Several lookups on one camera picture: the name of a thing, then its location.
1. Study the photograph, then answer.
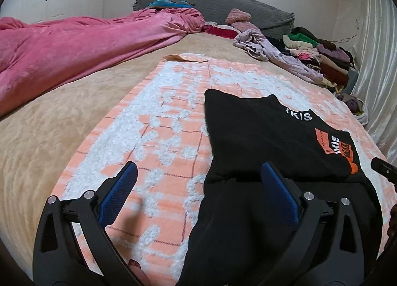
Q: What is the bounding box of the pink quilt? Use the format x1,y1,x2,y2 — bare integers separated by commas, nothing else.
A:
1,8,204,116

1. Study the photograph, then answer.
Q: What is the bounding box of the black orange knit sweater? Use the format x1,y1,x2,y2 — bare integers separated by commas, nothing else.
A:
178,89,382,285

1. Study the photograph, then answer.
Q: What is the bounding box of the grey headboard cover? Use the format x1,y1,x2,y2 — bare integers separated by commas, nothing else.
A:
133,0,295,38

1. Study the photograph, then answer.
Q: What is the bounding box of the red garment by headboard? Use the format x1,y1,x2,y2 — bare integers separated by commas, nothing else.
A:
202,24,240,39

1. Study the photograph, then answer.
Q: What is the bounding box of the pink fluffy pillow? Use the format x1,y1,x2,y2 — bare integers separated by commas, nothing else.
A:
225,8,260,32

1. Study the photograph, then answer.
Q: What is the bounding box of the lilac crumpled garment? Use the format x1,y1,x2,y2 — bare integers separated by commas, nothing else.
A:
233,29,324,85

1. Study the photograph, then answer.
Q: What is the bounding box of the white satin curtain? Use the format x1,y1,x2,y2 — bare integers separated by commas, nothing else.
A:
353,0,396,164

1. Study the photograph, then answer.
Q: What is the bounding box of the peach white patterned blanket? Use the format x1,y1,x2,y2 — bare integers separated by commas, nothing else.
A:
53,53,396,285

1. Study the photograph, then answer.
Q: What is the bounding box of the pile of folded clothes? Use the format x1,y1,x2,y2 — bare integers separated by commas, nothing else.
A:
267,27,359,94

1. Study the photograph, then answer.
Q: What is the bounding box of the bag of clothes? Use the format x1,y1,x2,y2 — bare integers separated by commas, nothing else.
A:
336,93,369,127

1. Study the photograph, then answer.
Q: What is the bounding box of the left hand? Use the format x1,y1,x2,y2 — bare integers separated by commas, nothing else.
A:
128,259,151,286

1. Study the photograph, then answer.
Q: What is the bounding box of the beige bed sheet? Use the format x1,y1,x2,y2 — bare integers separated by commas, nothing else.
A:
0,32,339,277

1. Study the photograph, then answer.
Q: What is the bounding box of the blue cloth on quilt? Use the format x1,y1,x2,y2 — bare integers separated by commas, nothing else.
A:
147,0,195,9

